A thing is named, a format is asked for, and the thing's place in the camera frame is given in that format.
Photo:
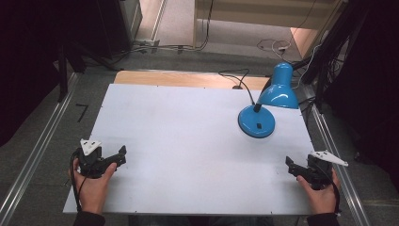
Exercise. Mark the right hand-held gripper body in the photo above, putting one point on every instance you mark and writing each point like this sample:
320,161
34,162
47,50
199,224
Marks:
323,171

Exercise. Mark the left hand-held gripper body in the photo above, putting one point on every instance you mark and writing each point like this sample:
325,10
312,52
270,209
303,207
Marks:
91,160

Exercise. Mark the person's left hand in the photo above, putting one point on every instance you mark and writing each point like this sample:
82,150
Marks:
92,191

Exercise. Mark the dark cabinet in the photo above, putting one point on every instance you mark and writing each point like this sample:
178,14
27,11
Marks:
116,25

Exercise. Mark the aluminium floor rail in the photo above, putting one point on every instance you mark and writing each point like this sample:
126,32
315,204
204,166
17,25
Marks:
338,169
34,157

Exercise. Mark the person's right hand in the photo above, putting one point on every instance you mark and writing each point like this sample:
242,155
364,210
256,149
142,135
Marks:
323,197

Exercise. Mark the light wooden furniture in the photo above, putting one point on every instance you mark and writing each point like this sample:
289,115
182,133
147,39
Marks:
251,12

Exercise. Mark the black metal stand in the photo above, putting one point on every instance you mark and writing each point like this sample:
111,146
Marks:
62,75

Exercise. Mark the blue desk lamp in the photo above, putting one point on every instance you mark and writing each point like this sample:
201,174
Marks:
257,121

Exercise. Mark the grey power strip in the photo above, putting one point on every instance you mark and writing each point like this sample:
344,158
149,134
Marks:
147,44

